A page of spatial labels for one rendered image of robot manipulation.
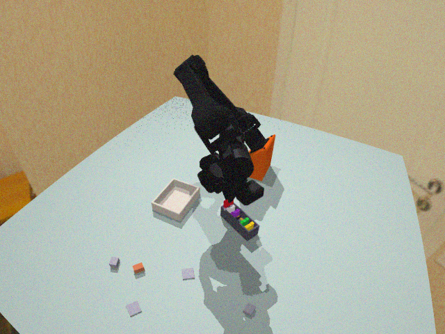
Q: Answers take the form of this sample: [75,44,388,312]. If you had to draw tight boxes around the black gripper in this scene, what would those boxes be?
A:
[200,152,264,205]

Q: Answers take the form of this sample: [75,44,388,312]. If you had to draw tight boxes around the green fuse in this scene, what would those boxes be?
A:
[240,217,249,226]

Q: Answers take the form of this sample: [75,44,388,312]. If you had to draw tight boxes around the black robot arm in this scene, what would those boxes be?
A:
[174,55,269,194]

